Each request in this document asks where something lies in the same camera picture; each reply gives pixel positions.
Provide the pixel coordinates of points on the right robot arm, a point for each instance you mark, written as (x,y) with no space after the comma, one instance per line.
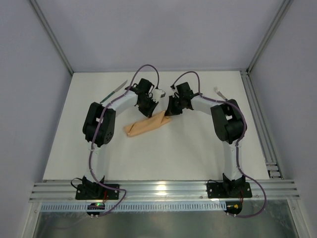
(229,126)

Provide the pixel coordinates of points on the right controller board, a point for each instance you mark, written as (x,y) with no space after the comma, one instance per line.
(233,208)

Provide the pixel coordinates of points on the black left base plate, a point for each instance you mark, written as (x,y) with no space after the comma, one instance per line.
(95,192)

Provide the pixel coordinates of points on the aluminium frame rail right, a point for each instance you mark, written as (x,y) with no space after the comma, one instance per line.
(270,155)

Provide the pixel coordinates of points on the controller board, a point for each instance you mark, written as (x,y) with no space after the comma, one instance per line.
(233,208)
(95,209)

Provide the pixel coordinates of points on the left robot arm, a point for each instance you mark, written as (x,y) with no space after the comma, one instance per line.
(99,128)

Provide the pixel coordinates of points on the green handled knife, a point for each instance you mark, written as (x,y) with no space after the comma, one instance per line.
(113,92)

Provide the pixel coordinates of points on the aluminium post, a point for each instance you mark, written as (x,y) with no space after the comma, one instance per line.
(51,35)
(270,32)

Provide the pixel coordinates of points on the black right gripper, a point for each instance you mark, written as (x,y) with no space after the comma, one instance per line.
(175,104)

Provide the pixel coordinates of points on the left controller board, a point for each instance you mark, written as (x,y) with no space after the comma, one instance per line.
(95,209)

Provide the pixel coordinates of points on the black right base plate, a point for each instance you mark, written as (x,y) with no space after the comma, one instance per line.
(216,190)

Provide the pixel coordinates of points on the green handled fork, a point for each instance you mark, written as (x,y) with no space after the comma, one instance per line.
(218,92)

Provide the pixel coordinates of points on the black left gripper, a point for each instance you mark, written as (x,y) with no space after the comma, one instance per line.
(145,104)

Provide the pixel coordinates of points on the left rear aluminium post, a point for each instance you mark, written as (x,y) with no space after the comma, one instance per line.
(51,35)

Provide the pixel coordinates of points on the right rear aluminium post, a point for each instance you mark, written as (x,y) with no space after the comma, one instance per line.
(270,32)

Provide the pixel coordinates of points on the front aluminium rail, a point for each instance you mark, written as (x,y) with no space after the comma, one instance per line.
(173,190)

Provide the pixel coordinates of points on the slotted cable duct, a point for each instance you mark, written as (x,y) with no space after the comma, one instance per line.
(168,206)

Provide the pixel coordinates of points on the beige cloth napkin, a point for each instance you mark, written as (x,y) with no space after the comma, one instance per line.
(146,125)

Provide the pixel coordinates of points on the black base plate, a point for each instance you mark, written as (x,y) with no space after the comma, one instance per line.
(95,192)
(216,190)

